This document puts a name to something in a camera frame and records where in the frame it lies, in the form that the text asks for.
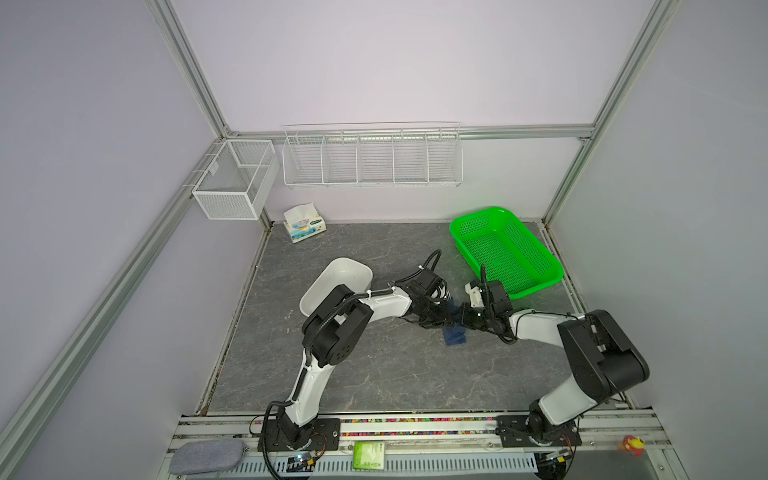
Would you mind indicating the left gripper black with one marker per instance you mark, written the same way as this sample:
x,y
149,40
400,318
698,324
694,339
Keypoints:
x,y
444,319

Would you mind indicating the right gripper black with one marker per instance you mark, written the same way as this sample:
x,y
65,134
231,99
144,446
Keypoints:
x,y
465,307

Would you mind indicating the blue paper napkin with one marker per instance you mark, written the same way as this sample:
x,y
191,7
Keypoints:
x,y
454,334

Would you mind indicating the green plastic basket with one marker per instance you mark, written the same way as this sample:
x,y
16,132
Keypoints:
x,y
495,242

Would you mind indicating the white rectangular dish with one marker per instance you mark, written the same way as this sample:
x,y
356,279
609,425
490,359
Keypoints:
x,y
345,271

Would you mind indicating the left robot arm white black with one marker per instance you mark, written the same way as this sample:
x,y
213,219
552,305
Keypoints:
x,y
331,333

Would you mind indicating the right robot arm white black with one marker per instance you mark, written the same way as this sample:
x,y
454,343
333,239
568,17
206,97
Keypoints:
x,y
603,362

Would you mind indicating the green small box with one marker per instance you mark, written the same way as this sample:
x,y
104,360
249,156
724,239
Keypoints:
x,y
369,456

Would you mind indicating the tissue pack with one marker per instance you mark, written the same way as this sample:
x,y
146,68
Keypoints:
x,y
303,221

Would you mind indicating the red yellow toy figure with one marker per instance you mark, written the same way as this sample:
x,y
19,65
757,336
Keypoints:
x,y
632,445

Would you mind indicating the white mesh box basket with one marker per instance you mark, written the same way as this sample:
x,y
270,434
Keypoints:
x,y
237,180

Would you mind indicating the grey cloth pad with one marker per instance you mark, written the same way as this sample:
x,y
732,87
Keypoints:
x,y
210,456

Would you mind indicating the white wire shelf rack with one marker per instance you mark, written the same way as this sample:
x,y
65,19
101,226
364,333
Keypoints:
x,y
385,154

